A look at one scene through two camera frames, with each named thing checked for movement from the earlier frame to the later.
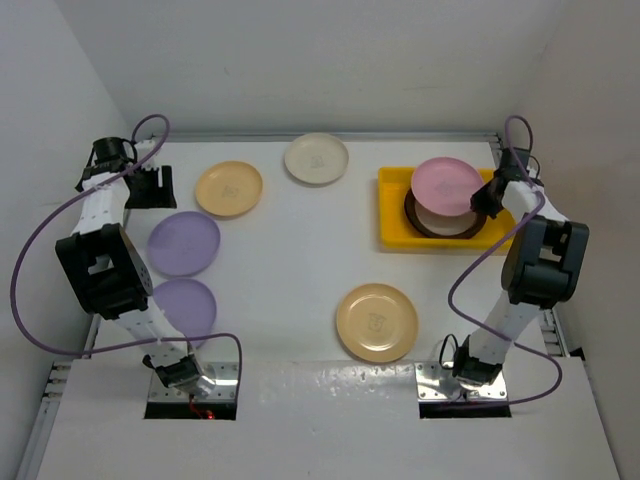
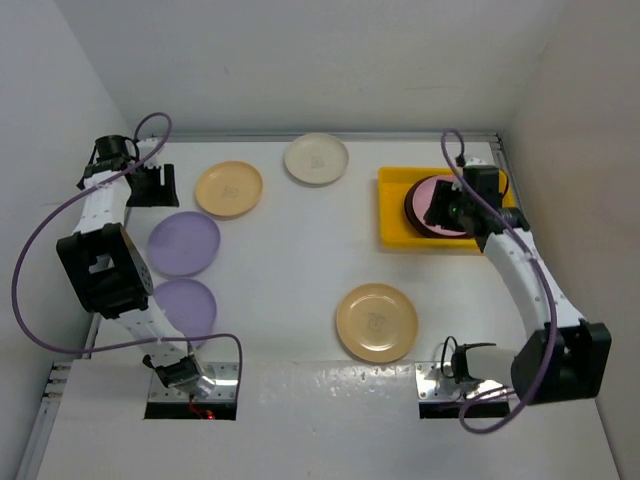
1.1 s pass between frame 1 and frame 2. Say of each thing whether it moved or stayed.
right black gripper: moved
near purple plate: stayed
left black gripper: stayed
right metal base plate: stayed
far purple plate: stayed
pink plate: moved
